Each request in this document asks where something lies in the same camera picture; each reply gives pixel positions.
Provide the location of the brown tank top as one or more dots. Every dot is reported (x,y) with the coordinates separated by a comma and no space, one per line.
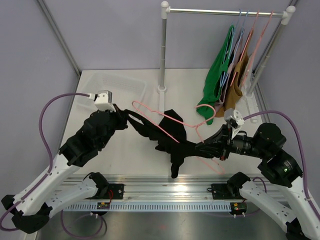
(233,91)

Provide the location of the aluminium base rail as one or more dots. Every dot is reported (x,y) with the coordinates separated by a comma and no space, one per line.
(185,188)

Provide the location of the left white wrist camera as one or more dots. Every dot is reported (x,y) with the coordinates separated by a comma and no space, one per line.
(103,100)

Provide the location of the mauve tank top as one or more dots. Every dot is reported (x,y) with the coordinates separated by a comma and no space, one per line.
(219,105)

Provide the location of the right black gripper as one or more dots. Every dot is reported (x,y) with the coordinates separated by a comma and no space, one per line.
(219,143)

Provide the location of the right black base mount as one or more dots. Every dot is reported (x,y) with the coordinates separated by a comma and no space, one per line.
(219,191)

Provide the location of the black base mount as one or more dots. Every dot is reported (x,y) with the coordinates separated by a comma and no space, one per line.
(114,190)
(219,191)

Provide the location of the black tank top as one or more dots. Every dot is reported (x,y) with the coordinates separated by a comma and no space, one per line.
(177,151)

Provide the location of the green tank top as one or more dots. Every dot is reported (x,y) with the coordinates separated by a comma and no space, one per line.
(212,90)

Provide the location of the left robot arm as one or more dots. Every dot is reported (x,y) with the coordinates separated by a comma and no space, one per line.
(33,207)

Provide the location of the white plastic basket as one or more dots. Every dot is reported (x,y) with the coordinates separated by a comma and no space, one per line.
(124,89)

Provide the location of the metal clothes rack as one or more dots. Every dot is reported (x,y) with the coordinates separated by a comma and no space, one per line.
(256,72)

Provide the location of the white slotted cable duct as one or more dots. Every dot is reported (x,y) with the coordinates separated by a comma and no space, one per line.
(119,206)

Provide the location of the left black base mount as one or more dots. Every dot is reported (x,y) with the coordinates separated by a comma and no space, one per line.
(114,190)

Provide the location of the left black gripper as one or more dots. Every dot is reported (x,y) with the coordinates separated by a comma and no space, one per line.
(121,117)

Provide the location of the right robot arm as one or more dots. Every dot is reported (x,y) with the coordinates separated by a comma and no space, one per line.
(299,221)

